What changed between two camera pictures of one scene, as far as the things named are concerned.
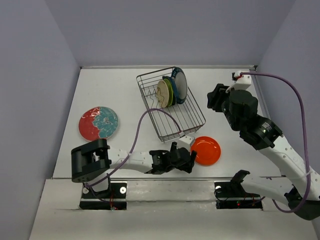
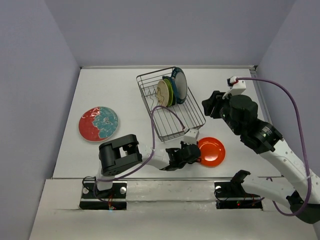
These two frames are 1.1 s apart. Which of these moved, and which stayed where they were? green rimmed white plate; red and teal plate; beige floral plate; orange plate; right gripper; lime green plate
Moved: orange plate; right gripper
Stayed: green rimmed white plate; beige floral plate; red and teal plate; lime green plate
